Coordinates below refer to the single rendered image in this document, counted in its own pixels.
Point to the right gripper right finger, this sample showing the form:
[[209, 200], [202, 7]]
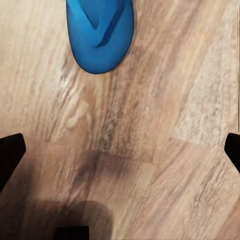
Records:
[[232, 148]]

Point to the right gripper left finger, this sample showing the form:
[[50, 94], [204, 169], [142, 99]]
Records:
[[12, 150]]

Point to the sandal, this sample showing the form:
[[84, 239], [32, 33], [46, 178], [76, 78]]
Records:
[[100, 32]]

